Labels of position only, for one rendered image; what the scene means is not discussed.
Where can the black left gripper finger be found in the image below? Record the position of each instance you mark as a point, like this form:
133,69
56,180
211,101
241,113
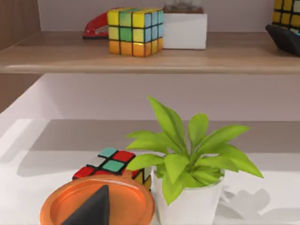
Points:
95,209

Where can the orange round plate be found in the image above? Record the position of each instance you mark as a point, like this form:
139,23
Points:
131,199

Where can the red and teal puzzle cube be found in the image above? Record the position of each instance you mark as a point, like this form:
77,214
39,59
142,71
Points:
112,164

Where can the green plant in white pot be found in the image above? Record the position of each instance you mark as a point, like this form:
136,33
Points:
187,187

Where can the wooden shelf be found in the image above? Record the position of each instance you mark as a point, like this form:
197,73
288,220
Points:
70,58

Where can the red stapler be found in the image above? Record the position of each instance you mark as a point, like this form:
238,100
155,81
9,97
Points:
96,29

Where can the yellow and green puzzle cube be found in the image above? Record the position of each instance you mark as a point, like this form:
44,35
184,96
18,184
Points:
133,32

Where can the white square plant pot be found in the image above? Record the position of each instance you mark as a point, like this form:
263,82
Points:
185,30

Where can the black computer mouse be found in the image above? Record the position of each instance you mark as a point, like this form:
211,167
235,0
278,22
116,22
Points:
283,41

